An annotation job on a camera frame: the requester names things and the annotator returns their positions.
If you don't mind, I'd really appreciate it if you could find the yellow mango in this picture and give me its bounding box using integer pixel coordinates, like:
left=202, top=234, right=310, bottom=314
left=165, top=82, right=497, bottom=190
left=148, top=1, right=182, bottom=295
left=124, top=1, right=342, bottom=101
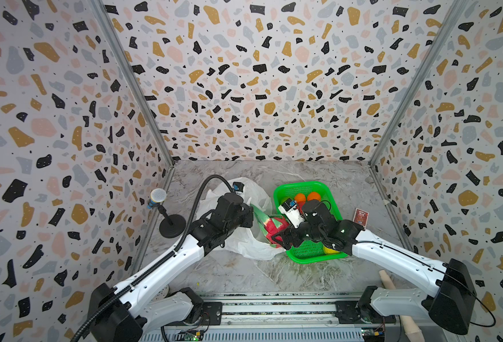
left=323, top=246, right=341, bottom=255

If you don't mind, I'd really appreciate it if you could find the green plastic basket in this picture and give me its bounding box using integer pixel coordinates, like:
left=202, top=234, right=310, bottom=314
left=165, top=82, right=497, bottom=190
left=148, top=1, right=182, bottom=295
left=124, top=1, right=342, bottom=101
left=272, top=181, right=348, bottom=264

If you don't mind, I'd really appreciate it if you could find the pink dragon fruit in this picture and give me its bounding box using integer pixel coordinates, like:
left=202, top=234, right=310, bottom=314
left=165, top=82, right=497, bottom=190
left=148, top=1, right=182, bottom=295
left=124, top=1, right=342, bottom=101
left=251, top=205, right=290, bottom=248

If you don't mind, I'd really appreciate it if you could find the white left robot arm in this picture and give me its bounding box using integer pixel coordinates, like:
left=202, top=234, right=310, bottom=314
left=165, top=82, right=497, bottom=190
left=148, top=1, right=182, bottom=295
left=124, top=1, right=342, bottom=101
left=72, top=192, right=254, bottom=341

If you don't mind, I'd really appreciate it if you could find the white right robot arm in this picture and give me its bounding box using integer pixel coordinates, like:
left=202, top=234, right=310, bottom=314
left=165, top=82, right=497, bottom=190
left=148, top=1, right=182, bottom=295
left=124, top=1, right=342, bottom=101
left=273, top=199, right=477, bottom=336

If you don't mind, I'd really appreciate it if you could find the large orange fruit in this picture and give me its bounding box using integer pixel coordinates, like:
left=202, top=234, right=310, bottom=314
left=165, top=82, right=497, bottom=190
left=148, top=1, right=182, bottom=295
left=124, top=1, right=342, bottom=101
left=307, top=192, right=322, bottom=201

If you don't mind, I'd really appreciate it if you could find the small orange fruit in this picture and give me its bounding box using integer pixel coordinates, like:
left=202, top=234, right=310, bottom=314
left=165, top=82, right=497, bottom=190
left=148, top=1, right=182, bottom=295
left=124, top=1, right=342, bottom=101
left=294, top=193, right=307, bottom=204

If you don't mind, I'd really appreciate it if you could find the red playing card box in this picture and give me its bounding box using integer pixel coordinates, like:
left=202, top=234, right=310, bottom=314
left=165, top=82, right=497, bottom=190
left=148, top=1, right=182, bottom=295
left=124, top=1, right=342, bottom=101
left=353, top=208, right=369, bottom=227

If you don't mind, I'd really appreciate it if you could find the microphone on black stand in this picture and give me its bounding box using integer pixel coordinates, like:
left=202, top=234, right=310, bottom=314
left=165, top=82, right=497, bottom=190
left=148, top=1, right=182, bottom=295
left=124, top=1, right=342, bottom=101
left=147, top=188, right=187, bottom=239

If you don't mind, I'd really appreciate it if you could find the wooden rolling pin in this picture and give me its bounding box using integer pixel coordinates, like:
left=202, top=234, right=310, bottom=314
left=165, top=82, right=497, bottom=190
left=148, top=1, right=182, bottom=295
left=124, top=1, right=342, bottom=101
left=378, top=270, right=425, bottom=342

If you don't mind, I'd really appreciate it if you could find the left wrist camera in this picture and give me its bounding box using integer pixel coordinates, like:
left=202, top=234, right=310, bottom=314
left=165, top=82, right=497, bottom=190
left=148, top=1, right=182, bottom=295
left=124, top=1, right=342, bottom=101
left=232, top=182, right=245, bottom=192

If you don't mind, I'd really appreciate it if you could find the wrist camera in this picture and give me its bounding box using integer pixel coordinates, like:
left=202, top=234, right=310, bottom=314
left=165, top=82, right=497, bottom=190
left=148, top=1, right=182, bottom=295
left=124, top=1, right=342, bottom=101
left=278, top=198, right=304, bottom=228
left=232, top=182, right=245, bottom=192

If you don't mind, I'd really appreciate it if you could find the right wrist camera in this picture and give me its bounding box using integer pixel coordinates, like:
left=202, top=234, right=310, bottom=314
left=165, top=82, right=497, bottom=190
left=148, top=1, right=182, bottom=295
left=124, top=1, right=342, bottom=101
left=278, top=198, right=304, bottom=228

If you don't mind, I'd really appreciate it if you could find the black corrugated cable conduit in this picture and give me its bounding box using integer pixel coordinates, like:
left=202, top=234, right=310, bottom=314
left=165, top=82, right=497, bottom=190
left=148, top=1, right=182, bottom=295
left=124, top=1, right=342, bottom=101
left=69, top=174, right=235, bottom=342

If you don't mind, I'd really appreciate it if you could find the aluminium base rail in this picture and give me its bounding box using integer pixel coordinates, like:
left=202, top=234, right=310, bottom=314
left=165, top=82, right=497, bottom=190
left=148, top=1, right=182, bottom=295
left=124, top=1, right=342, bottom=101
left=141, top=292, right=405, bottom=341

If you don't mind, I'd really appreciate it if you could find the aluminium left corner post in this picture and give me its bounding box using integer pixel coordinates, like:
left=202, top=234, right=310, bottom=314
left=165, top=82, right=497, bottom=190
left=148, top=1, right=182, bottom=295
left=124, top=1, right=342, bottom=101
left=88, top=0, right=175, bottom=170

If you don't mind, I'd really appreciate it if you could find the aluminium corner post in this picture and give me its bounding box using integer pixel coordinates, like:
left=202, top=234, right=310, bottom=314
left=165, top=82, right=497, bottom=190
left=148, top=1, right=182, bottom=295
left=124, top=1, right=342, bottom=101
left=368, top=0, right=466, bottom=169
left=88, top=0, right=175, bottom=170

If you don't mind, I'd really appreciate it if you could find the aluminium right corner post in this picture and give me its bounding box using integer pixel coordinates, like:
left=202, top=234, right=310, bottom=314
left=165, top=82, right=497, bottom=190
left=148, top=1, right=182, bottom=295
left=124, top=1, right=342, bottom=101
left=368, top=0, right=466, bottom=169

